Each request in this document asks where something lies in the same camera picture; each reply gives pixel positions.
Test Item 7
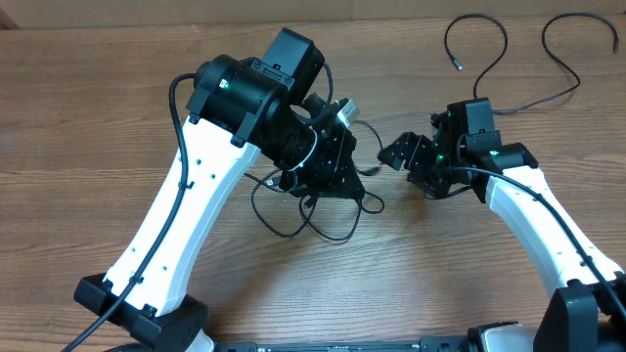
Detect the black USB cable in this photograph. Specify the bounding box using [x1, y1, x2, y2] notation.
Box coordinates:
[250, 168, 366, 243]

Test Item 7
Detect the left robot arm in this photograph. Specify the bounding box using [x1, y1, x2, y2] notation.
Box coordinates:
[74, 28, 365, 351]

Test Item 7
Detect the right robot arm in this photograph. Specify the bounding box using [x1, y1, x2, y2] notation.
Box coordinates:
[378, 98, 625, 351]

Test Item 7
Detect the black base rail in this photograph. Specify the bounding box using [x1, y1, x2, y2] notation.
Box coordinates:
[204, 321, 539, 352]

